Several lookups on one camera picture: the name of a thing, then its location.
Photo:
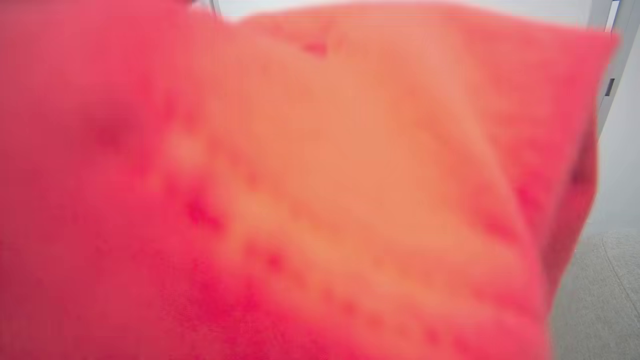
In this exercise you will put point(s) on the red and white garment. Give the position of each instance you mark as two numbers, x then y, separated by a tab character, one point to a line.
280	190

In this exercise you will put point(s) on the grey fabric sofa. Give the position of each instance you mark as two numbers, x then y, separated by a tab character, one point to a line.
600	300

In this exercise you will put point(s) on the grey partition frame post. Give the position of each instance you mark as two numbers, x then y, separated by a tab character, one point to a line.
615	60

